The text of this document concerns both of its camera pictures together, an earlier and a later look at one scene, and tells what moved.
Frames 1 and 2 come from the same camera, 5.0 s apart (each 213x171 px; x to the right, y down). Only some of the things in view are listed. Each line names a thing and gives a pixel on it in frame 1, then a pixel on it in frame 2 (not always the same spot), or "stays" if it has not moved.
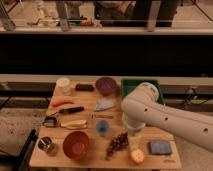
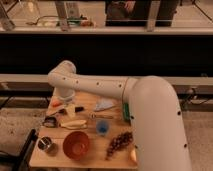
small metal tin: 50,121 stays
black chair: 21,161 stays
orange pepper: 58,102 stays
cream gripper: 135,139 to 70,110
